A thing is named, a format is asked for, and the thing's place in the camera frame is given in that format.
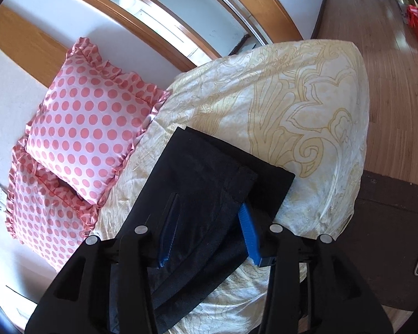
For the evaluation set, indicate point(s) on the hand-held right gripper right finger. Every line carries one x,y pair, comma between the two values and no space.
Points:
252,240

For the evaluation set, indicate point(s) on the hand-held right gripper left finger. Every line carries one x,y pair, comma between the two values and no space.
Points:
167,247

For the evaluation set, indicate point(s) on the black pants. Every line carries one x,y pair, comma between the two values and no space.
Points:
202,195

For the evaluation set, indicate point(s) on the cream patterned bed quilt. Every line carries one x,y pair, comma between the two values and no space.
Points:
282,118

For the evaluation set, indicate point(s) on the pink polka dot pillow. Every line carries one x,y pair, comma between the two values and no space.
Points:
45,212
87,125

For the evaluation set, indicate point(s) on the dark brown floor mat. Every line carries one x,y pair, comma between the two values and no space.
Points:
390,229

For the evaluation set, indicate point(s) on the wardrobe mirror panel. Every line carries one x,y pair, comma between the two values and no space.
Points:
160,17

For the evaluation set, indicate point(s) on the wooden sliding wardrobe door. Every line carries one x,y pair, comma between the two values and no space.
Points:
254,3

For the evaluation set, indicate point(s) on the wooden headboard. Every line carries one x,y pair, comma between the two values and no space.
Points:
73,24

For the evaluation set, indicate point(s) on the white wall socket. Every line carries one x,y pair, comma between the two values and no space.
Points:
2,200

